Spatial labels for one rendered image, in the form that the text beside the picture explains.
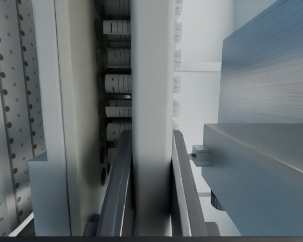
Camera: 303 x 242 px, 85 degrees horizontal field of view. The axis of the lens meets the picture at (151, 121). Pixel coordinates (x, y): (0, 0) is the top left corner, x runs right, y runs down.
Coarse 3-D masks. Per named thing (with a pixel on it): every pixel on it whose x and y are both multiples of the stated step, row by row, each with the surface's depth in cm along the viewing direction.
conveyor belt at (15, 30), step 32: (0, 0) 12; (0, 32) 12; (32, 32) 15; (0, 64) 12; (32, 64) 15; (0, 96) 12; (32, 96) 15; (0, 128) 12; (32, 128) 15; (0, 160) 12; (0, 192) 12; (0, 224) 12
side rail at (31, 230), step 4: (32, 220) 14; (28, 224) 14; (32, 224) 14; (24, 228) 13; (28, 228) 13; (32, 228) 13; (20, 232) 13; (24, 232) 13; (28, 232) 13; (32, 232) 13
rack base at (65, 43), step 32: (32, 0) 8; (64, 0) 7; (64, 32) 7; (64, 64) 7; (96, 64) 11; (64, 96) 8; (96, 96) 11; (128, 96) 30; (64, 128) 8; (96, 128) 11; (32, 160) 8; (64, 160) 8; (96, 160) 11; (32, 192) 8; (64, 192) 8; (96, 192) 11; (64, 224) 8
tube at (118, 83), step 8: (104, 80) 11; (112, 80) 11; (120, 80) 11; (128, 80) 11; (176, 80) 11; (104, 88) 11; (112, 88) 11; (120, 88) 11; (128, 88) 11; (176, 88) 11
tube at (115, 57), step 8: (96, 48) 11; (104, 48) 11; (112, 48) 11; (120, 48) 11; (128, 48) 11; (96, 56) 11; (104, 56) 11; (112, 56) 11; (120, 56) 11; (128, 56) 11; (176, 56) 11; (104, 64) 11; (112, 64) 11; (120, 64) 11; (128, 64) 11; (176, 64) 11
